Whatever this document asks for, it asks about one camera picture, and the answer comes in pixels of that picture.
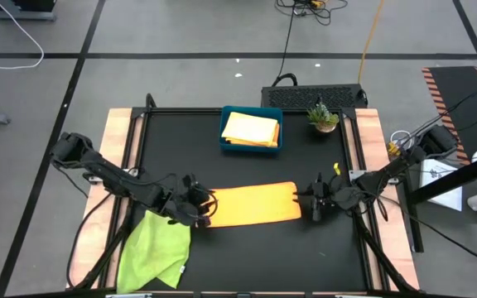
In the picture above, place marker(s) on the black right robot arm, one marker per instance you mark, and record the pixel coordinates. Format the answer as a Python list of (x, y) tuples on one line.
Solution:
[(387, 171)]

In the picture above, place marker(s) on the grey stand base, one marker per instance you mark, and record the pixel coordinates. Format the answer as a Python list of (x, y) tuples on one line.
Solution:
[(15, 16)]

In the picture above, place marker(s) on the black hazard striped mat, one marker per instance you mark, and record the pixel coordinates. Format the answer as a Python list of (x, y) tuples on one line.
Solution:
[(454, 87)]

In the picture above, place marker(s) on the black metal beam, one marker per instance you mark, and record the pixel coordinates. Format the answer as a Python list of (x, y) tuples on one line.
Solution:
[(458, 176)]

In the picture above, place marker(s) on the teal plastic bin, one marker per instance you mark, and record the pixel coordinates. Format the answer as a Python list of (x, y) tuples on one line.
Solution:
[(226, 113)]

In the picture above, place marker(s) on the white metal bracket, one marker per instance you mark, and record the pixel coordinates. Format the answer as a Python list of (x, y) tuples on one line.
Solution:
[(128, 296), (352, 296)]

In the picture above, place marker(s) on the lime green microfiber towel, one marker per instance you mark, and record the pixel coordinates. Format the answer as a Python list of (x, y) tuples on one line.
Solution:
[(155, 248)]

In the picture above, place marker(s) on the yellow microfiber towel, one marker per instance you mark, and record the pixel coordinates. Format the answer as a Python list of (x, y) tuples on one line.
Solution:
[(249, 128)]

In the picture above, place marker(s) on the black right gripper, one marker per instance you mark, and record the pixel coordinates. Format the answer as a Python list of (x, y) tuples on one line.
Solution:
[(325, 194)]

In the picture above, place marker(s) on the yellow tape tag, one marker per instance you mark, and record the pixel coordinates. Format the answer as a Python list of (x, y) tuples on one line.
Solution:
[(337, 168)]

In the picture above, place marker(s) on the white paper sheet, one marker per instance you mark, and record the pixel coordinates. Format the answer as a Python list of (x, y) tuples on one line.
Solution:
[(445, 198)]

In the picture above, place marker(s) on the small potted succulent plant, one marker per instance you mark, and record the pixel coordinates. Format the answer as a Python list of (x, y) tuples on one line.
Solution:
[(323, 118)]

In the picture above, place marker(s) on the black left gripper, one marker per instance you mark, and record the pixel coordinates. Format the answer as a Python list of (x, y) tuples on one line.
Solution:
[(189, 198)]

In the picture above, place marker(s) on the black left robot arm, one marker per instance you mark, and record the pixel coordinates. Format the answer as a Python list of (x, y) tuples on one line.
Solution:
[(110, 176)]

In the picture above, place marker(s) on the yellow plug cluster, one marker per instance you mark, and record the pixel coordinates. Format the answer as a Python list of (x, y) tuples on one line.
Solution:
[(393, 150)]

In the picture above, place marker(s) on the black perforated computer tower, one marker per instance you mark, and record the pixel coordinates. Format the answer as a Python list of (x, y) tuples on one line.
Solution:
[(304, 96)]

